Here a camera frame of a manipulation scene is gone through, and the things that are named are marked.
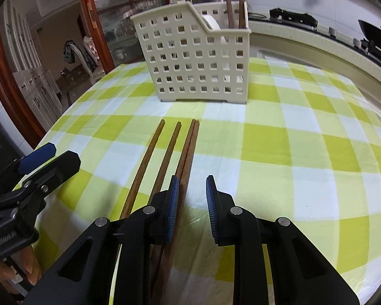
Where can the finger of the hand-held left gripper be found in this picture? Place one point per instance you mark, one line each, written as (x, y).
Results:
(55, 171)
(38, 157)

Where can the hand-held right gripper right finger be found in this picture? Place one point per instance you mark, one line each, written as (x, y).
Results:
(211, 209)

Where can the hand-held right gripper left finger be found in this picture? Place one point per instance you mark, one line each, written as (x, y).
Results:
(173, 209)

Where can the beige perforated plastic basket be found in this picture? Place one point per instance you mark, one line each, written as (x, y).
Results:
(177, 70)

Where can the white ceramic spoon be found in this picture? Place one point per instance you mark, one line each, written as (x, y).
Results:
(211, 21)

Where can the person's left hand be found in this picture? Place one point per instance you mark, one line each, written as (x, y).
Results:
(27, 262)

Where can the white sideboard cabinet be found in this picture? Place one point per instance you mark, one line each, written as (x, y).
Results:
(31, 70)

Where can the dark jacket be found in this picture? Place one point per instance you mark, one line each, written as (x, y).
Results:
(69, 50)

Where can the white carved dining chair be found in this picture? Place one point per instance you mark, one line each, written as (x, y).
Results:
(89, 54)

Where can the glass sliding door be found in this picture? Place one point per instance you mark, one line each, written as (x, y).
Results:
(114, 12)

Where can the stone kitchen counter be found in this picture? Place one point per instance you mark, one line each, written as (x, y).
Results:
(304, 38)

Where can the black burner grate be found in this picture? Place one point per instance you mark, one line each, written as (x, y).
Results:
(379, 50)
(292, 16)

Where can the black glass gas cooktop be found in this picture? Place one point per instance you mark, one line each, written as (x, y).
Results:
(336, 28)

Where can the black wok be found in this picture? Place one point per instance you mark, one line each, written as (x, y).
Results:
(376, 31)

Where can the red wooden door frame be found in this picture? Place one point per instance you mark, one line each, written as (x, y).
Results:
(6, 79)

